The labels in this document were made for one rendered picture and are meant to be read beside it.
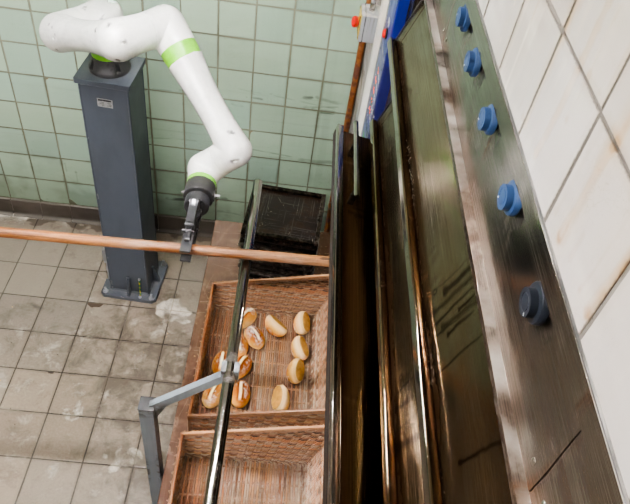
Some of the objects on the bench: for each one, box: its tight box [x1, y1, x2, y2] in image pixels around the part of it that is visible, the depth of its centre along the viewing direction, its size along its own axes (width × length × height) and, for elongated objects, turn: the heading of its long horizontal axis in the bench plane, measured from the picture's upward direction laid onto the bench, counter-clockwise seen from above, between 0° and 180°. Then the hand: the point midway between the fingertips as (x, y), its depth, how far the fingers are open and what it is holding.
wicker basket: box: [186, 273, 329, 431], centre depth 220 cm, size 49×56×28 cm
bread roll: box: [271, 385, 290, 410], centre depth 220 cm, size 6×10×7 cm
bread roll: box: [286, 358, 305, 384], centre depth 228 cm, size 6×10×7 cm
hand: (186, 247), depth 184 cm, fingers closed on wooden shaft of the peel, 3 cm apart
